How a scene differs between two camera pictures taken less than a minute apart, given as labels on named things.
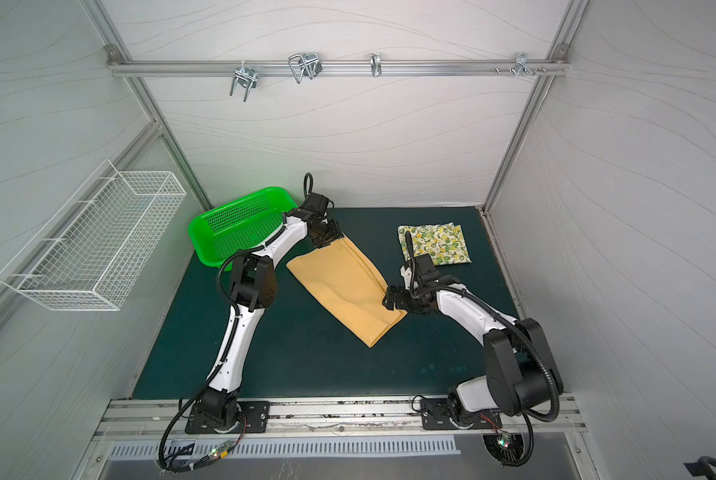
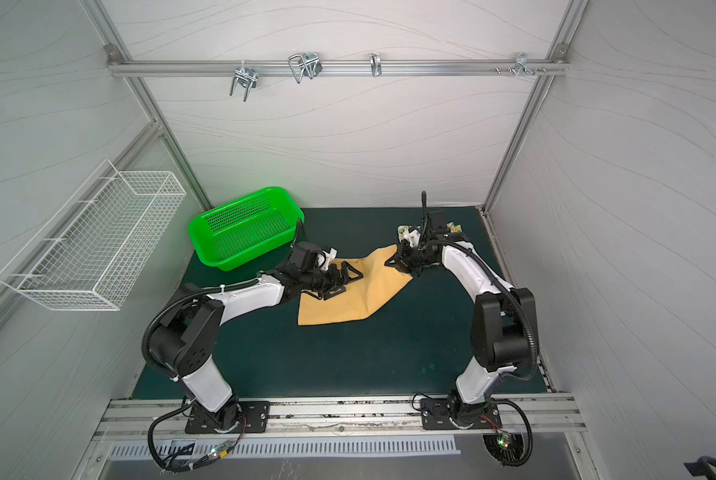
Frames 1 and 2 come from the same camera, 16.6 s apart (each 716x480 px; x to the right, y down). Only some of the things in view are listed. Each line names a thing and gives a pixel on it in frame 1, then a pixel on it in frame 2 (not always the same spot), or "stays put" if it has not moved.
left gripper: x=336 y=233 -> x=336 y=284
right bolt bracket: x=521 y=67 stays put
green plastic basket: x=245 y=223 stays put
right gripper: x=398 y=298 -> x=407 y=257
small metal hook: x=375 y=62 stays put
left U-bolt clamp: x=247 y=77 stays put
